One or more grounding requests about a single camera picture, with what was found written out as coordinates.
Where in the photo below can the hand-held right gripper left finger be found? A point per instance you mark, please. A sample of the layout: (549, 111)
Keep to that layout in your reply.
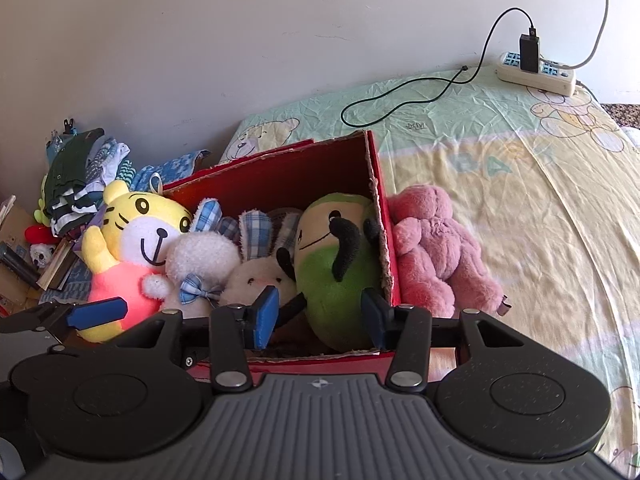
(264, 317)

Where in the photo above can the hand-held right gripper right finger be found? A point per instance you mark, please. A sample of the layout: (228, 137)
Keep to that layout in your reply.
(376, 321)

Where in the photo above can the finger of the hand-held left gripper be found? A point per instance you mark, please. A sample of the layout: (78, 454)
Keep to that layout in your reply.
(97, 312)

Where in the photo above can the beige rabbit plush toy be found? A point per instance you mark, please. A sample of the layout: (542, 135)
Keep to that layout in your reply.
(255, 275)

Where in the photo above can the green plush toy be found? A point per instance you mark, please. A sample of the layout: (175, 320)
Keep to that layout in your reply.
(325, 280)

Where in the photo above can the red cardboard box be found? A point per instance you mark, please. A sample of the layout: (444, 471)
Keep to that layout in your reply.
(300, 175)

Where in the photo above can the yellow tiger plush toy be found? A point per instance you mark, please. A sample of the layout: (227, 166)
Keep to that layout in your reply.
(132, 240)

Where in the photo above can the small white plush dog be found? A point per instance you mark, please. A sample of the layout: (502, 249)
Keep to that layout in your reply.
(41, 254)

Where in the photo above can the black cylinder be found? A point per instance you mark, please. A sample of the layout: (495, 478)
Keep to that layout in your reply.
(17, 265)

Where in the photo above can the pink plush bear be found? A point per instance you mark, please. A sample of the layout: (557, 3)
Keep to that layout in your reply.
(430, 250)

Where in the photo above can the white rabbit plush toy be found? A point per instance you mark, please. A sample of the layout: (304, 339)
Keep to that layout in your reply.
(200, 255)

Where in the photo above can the brown cardboard box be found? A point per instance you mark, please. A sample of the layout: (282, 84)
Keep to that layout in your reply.
(15, 220)

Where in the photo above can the dark green garment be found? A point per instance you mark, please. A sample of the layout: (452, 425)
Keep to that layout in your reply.
(70, 165)

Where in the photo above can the pile of striped clothes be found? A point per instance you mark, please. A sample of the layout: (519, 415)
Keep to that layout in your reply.
(107, 160)

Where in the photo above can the blue patterned cloth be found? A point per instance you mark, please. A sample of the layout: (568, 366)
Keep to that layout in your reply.
(170, 167)

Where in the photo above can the black clip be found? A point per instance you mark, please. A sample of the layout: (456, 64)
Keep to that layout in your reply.
(69, 126)

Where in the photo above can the white power strip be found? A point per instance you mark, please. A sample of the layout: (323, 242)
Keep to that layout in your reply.
(510, 75)

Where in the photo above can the black charger plug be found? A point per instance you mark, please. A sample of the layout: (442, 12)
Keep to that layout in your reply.
(529, 55)

